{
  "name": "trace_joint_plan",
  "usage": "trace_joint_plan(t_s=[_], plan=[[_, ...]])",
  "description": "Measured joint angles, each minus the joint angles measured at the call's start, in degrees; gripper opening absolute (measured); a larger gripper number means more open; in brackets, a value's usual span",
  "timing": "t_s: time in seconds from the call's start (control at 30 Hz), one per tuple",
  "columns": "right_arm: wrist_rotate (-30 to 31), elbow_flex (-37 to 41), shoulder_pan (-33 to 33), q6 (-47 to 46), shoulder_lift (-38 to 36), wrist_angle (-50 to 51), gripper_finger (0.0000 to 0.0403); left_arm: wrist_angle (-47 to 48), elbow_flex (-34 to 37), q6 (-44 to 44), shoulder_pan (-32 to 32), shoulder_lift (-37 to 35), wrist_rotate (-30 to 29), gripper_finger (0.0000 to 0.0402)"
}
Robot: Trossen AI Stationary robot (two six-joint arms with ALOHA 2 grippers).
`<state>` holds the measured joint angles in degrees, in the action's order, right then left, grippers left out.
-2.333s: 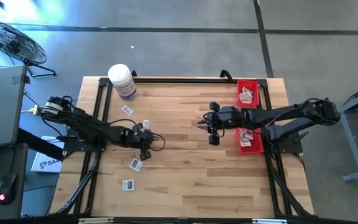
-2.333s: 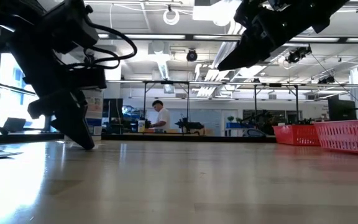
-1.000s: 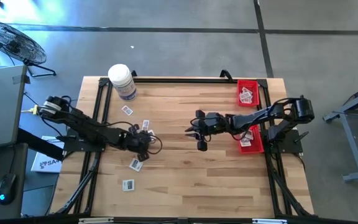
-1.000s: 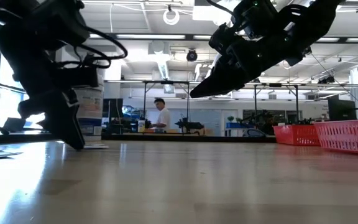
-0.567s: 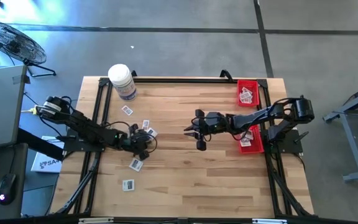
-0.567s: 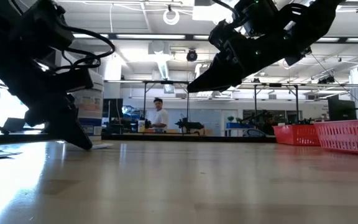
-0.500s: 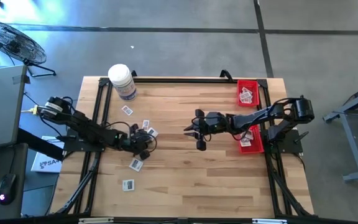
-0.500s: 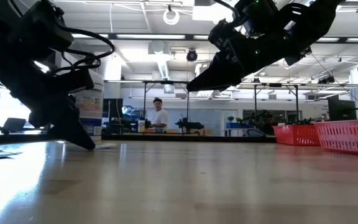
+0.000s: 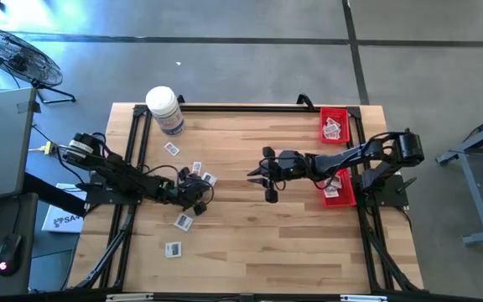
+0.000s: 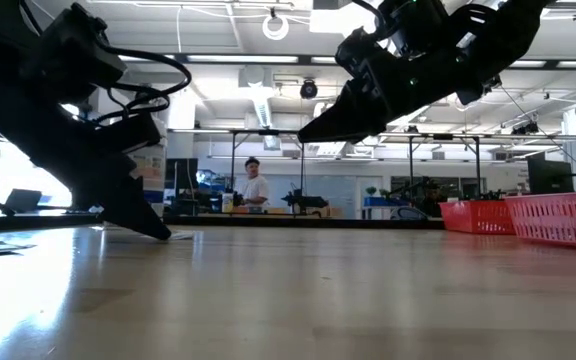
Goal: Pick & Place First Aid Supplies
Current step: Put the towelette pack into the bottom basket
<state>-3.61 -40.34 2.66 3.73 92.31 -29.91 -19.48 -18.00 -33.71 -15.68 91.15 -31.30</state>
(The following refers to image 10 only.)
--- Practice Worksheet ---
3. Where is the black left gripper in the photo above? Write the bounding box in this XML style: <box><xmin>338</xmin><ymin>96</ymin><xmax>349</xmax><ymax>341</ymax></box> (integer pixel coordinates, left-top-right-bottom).
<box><xmin>0</xmin><ymin>84</ymin><xmax>173</xmax><ymax>240</ymax></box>

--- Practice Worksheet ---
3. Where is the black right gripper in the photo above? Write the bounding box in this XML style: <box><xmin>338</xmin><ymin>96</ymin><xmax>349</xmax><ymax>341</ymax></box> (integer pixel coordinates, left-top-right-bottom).
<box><xmin>297</xmin><ymin>28</ymin><xmax>502</xmax><ymax>145</ymax></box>

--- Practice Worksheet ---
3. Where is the white wipes canister blue label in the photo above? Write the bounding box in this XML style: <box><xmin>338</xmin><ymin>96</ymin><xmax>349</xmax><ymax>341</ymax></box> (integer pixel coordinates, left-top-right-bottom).
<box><xmin>130</xmin><ymin>144</ymin><xmax>168</xmax><ymax>219</ymax></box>

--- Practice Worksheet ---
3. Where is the black computer monitor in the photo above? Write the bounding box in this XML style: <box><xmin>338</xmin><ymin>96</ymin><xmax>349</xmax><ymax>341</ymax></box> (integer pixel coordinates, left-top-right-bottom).
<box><xmin>165</xmin><ymin>158</ymin><xmax>200</xmax><ymax>191</ymax></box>
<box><xmin>526</xmin><ymin>157</ymin><xmax>575</xmax><ymax>196</ymax></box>

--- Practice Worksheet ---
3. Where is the black ceiling spotlight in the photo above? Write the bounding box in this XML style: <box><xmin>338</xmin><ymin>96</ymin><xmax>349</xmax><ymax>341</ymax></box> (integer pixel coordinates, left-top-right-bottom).
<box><xmin>300</xmin><ymin>78</ymin><xmax>319</xmax><ymax>100</ymax></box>

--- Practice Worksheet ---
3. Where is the person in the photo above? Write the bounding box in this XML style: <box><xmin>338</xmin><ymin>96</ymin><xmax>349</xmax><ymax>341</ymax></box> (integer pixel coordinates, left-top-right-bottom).
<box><xmin>237</xmin><ymin>156</ymin><xmax>272</xmax><ymax>209</ymax></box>
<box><xmin>420</xmin><ymin>182</ymin><xmax>447</xmax><ymax>217</ymax></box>

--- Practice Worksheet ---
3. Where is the dark open laptop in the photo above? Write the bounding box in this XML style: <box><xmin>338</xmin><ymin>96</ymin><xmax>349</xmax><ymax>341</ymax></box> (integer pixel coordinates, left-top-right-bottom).
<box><xmin>3</xmin><ymin>188</ymin><xmax>44</xmax><ymax>215</ymax></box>

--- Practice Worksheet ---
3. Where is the red plastic basket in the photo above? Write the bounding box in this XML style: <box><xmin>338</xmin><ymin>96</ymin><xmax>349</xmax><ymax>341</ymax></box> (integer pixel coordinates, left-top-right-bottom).
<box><xmin>502</xmin><ymin>191</ymin><xmax>576</xmax><ymax>252</ymax></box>
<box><xmin>439</xmin><ymin>199</ymin><xmax>517</xmax><ymax>236</ymax></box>

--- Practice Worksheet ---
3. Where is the black station frame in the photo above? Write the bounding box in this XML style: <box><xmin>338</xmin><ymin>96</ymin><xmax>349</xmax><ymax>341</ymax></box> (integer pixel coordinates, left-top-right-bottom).
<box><xmin>407</xmin><ymin>133</ymin><xmax>483</xmax><ymax>201</ymax></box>
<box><xmin>228</xmin><ymin>128</ymin><xmax>307</xmax><ymax>217</ymax></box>

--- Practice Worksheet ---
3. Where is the white ventilation duct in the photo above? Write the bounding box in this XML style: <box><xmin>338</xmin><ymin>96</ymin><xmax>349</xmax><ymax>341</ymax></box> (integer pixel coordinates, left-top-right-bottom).
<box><xmin>237</xmin><ymin>67</ymin><xmax>277</xmax><ymax>129</ymax></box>

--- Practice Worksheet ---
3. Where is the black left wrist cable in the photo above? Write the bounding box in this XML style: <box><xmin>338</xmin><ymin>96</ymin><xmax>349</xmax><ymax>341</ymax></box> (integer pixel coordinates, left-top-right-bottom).
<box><xmin>95</xmin><ymin>42</ymin><xmax>193</xmax><ymax>126</ymax></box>

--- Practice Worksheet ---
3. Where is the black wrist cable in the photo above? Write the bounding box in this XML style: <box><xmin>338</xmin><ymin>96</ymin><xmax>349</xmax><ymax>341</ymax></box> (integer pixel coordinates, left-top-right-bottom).
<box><xmin>95</xmin><ymin>42</ymin><xmax>193</xmax><ymax>126</ymax></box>
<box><xmin>352</xmin><ymin>0</ymin><xmax>387</xmax><ymax>32</ymax></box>

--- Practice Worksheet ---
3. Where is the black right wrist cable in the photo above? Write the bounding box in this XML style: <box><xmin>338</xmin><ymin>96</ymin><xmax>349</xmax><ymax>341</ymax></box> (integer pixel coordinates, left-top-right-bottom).
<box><xmin>352</xmin><ymin>0</ymin><xmax>387</xmax><ymax>32</ymax></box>

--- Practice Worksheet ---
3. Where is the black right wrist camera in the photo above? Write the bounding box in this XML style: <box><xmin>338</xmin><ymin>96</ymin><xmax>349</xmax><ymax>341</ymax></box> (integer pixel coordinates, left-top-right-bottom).
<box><xmin>382</xmin><ymin>0</ymin><xmax>450</xmax><ymax>57</ymax></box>

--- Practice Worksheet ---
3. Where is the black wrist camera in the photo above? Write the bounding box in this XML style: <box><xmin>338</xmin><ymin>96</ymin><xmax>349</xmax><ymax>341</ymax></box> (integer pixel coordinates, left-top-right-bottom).
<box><xmin>37</xmin><ymin>2</ymin><xmax>128</xmax><ymax>97</ymax></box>
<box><xmin>382</xmin><ymin>0</ymin><xmax>450</xmax><ymax>57</ymax></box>

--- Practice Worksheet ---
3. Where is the white coiled cable ring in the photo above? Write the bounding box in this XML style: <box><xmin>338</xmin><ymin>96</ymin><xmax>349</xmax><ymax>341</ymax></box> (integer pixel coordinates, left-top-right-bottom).
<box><xmin>261</xmin><ymin>13</ymin><xmax>290</xmax><ymax>41</ymax></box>

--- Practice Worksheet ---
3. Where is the black aluminium table frame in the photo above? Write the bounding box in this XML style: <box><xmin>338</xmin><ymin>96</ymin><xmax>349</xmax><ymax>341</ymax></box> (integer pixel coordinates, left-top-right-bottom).
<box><xmin>0</xmin><ymin>213</ymin><xmax>444</xmax><ymax>231</ymax></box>

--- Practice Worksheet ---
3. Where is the black ceiling camera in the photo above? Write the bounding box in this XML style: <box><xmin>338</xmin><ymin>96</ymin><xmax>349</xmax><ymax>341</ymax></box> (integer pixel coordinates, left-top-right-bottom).
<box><xmin>511</xmin><ymin>121</ymin><xmax>540</xmax><ymax>136</ymax></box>
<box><xmin>482</xmin><ymin>72</ymin><xmax>503</xmax><ymax>96</ymax></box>

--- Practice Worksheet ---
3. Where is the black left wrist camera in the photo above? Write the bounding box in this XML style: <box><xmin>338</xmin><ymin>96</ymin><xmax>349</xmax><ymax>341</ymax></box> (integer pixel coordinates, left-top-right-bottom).
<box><xmin>37</xmin><ymin>2</ymin><xmax>128</xmax><ymax>97</ymax></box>

